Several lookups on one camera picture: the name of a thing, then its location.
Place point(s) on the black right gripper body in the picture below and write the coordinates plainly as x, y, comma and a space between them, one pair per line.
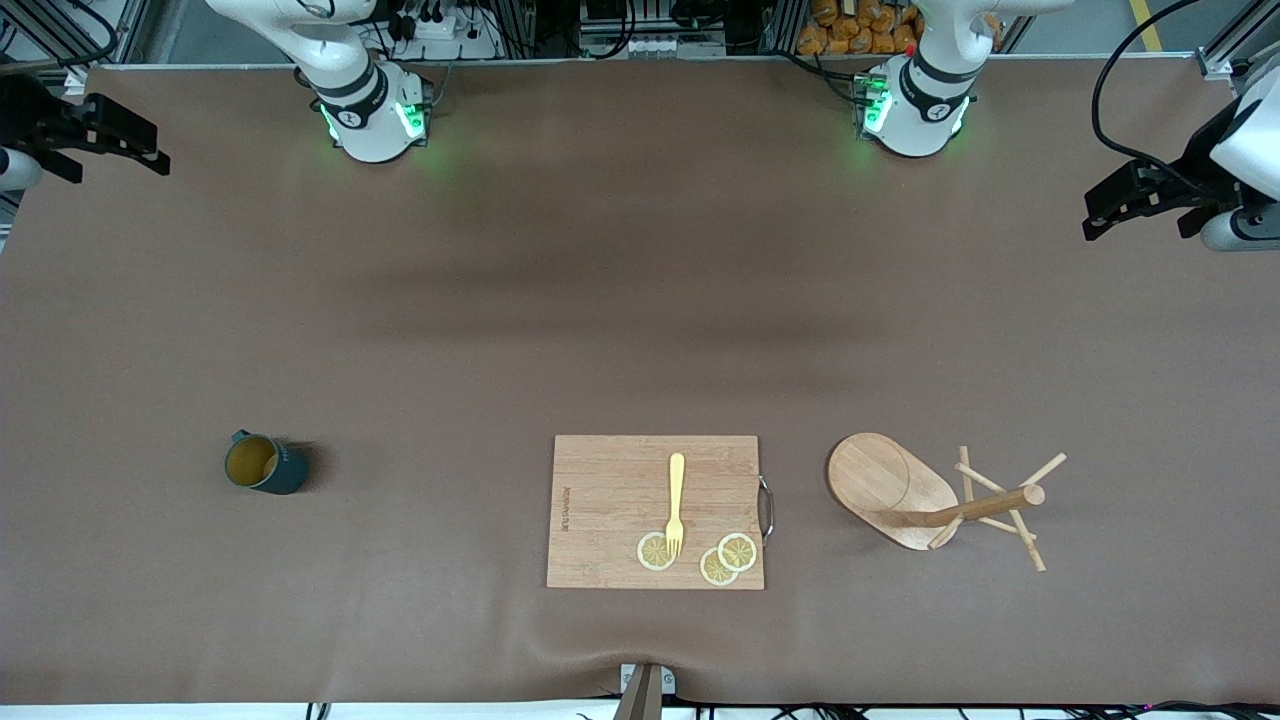
22, 118

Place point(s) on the white power strip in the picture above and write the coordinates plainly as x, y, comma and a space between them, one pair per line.
440, 35

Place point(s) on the metal table clamp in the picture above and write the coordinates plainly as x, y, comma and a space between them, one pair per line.
668, 680

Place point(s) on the lemon slice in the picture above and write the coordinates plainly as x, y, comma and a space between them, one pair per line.
650, 552
715, 570
740, 550

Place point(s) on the aluminium frame profile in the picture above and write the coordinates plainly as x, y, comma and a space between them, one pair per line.
100, 30
1225, 55

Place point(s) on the orange snack bag pile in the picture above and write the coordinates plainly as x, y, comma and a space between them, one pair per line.
860, 30

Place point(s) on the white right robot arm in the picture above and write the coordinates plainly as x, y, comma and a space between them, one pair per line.
370, 120

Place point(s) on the brown camera stand pole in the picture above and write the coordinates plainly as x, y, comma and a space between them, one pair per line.
640, 700

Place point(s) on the wooden mug tree rack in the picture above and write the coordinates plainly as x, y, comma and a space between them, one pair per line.
875, 480

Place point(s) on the brown table cover mat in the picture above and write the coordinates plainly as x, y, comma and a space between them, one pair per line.
600, 300

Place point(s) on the teal mug yellow inside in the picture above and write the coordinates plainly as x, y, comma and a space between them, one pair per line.
280, 472

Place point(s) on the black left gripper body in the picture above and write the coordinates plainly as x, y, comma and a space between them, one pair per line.
1196, 157

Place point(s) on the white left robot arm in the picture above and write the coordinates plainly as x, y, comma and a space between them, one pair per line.
920, 110

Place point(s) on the yellow plastic fork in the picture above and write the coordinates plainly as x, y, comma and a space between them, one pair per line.
677, 480

